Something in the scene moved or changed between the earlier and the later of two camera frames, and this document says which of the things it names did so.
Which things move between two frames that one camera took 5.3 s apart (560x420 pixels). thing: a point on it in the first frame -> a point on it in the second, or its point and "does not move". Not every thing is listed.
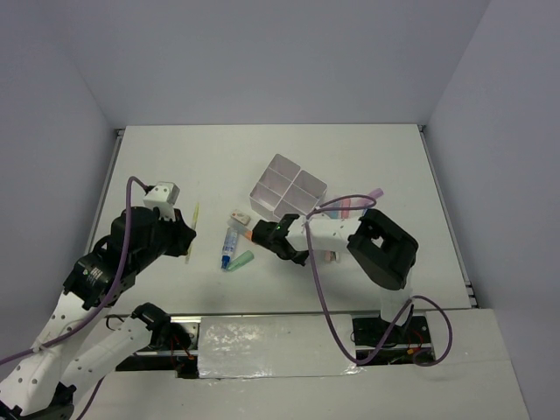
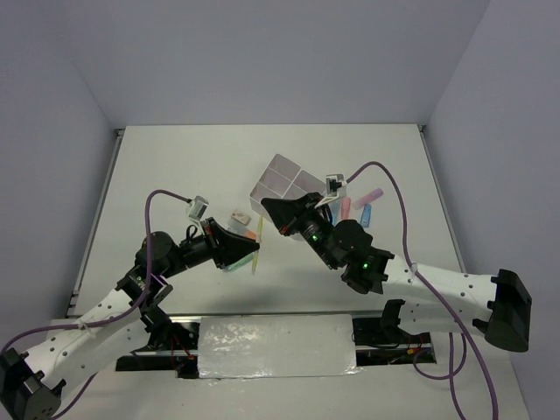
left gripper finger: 184,234 -> 229,241
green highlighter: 240,262 does not move
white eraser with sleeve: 242,219 does not move
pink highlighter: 346,203 does not move
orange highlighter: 241,228 does not move
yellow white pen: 186,260 -> 258,246
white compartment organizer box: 284,188 does not move
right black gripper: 301,259 -> 289,214
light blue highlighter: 334,213 does not move
